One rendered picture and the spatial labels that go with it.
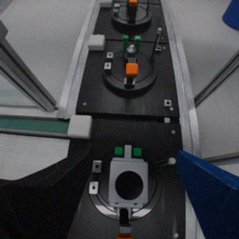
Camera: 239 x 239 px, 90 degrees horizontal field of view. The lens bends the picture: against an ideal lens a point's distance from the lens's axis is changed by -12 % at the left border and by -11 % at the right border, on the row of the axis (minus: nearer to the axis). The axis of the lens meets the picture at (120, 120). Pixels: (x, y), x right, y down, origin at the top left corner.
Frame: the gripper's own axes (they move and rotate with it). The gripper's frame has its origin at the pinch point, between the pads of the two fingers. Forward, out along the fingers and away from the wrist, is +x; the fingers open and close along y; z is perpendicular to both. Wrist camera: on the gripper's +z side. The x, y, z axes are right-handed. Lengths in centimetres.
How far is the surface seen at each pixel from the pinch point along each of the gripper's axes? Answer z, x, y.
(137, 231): -20.1, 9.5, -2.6
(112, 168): -4.3, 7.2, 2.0
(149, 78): 6.0, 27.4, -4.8
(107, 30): 20.8, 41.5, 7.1
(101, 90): 2.4, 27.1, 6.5
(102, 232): -20.5, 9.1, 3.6
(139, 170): -4.4, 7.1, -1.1
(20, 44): 21, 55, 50
